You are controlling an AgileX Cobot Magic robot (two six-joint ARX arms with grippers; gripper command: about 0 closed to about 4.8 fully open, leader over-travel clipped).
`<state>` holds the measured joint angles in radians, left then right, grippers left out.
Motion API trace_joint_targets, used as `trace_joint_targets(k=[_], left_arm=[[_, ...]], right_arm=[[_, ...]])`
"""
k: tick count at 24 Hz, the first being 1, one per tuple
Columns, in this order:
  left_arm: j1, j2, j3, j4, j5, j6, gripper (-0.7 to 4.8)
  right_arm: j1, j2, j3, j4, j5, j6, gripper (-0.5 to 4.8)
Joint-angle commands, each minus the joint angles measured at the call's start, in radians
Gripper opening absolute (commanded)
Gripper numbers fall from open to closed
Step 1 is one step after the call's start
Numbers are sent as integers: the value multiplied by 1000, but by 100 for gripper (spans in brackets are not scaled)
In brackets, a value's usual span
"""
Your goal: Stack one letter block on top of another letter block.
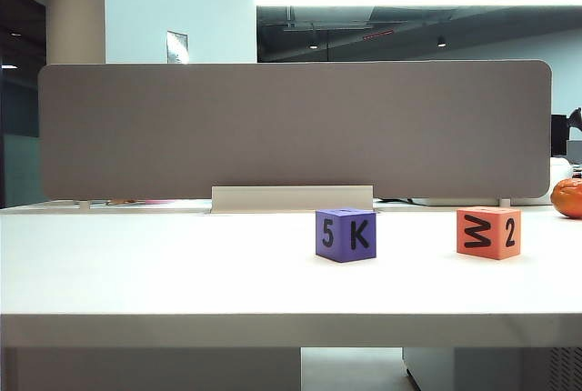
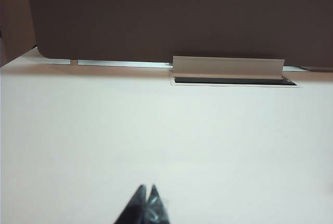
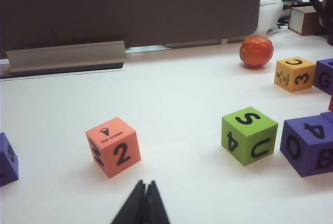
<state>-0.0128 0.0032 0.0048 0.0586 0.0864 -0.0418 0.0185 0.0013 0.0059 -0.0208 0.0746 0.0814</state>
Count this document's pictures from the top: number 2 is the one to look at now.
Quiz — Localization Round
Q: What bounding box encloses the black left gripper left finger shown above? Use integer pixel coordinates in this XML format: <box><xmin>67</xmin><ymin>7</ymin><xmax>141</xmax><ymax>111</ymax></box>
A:
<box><xmin>113</xmin><ymin>184</ymin><xmax>148</xmax><ymax>224</ymax></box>

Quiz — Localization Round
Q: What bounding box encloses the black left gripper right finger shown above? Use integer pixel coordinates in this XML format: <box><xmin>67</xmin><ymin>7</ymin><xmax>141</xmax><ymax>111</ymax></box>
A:
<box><xmin>145</xmin><ymin>184</ymin><xmax>171</xmax><ymax>224</ymax></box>

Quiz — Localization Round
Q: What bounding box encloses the grey desk divider panel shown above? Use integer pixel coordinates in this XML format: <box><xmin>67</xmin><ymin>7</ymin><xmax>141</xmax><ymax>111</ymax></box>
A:
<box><xmin>24</xmin><ymin>0</ymin><xmax>333</xmax><ymax>73</ymax></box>

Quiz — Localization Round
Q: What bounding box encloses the beige side partition panel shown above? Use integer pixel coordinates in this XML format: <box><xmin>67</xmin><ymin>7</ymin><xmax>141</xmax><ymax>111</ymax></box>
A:
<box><xmin>0</xmin><ymin>0</ymin><xmax>37</xmax><ymax>68</ymax></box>

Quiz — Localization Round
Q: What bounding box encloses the white cable port flap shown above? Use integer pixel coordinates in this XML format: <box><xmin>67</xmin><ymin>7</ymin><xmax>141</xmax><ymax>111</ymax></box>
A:
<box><xmin>171</xmin><ymin>55</ymin><xmax>286</xmax><ymax>80</ymax></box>

